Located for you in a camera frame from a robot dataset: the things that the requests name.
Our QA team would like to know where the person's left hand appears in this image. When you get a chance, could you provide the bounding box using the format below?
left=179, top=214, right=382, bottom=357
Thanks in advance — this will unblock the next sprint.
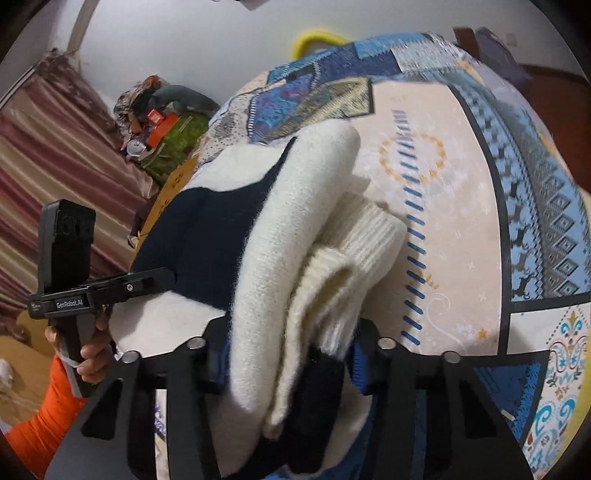
left=45, top=313, right=114, bottom=385

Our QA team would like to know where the orange sleeved left forearm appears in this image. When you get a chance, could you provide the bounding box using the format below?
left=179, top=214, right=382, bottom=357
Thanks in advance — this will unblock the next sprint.
left=6, top=356, right=86, bottom=479

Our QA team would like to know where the white and navy knit sweater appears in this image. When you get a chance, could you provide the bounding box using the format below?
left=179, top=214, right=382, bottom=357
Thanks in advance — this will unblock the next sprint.
left=109, top=120, right=405, bottom=476

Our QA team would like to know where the orange box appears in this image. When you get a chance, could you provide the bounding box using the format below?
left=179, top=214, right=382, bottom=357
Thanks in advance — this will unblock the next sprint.
left=146, top=109, right=179, bottom=149

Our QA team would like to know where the grey garment on chair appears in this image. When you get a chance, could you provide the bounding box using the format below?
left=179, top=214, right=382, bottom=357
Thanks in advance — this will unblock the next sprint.
left=475, top=27, right=532, bottom=88

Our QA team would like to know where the pink striped curtain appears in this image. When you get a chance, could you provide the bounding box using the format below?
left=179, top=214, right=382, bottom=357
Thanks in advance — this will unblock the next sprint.
left=1, top=51, right=158, bottom=322

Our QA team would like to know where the green patterned storage bag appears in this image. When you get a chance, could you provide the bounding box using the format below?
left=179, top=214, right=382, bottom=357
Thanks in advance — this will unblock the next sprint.
left=140, top=114, right=208, bottom=187

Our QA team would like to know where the dark grey-green plush toy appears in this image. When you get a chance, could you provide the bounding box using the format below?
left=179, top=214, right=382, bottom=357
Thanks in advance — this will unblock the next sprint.
left=148, top=85, right=221, bottom=117

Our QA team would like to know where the blue patchwork patterned bedspread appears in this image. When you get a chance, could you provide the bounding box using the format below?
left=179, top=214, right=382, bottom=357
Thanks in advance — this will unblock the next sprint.
left=188, top=33, right=590, bottom=479

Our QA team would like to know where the yellow curved pillow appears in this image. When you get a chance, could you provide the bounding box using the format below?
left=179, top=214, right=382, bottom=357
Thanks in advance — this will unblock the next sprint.
left=290, top=30, right=349, bottom=61

